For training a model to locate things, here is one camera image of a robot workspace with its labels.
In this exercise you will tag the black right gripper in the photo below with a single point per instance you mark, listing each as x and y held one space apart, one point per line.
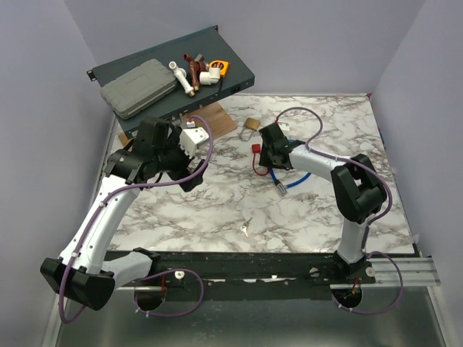
263 160

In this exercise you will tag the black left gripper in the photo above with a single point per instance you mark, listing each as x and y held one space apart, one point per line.
173 144

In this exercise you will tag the brass padlock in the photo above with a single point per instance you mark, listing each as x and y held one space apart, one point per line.
250 127

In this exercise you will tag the white pvc elbow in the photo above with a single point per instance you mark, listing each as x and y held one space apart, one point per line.
210 77

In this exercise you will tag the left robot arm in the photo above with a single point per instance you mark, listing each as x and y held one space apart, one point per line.
81 273

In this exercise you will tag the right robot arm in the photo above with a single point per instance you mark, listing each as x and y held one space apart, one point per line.
359 191

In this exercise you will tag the wooden board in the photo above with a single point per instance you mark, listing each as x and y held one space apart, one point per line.
218 119

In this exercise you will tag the silver keys on table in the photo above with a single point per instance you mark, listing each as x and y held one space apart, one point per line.
244 227

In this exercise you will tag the yellow tape measure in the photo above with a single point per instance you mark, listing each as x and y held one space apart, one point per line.
222 65

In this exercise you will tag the grey plastic tool case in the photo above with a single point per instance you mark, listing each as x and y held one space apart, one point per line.
138 88

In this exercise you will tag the white pvc pipe fitting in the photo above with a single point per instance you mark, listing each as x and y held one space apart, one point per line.
181 76

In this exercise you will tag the brown pipe valve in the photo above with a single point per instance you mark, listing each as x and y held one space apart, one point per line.
196 66

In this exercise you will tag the dark teal rack shelf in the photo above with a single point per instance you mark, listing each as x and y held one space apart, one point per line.
207 42

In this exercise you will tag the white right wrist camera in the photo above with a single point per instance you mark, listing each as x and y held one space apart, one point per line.
284 127

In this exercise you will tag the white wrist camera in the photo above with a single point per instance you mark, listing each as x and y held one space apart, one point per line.
192 137
284 127

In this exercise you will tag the blue cable lock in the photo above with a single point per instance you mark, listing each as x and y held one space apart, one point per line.
282 188

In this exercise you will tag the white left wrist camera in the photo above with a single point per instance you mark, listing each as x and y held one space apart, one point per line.
192 137

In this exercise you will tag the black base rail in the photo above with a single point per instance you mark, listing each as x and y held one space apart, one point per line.
228 276

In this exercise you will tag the aluminium extrusion rail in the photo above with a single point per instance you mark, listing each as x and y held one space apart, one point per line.
380 272

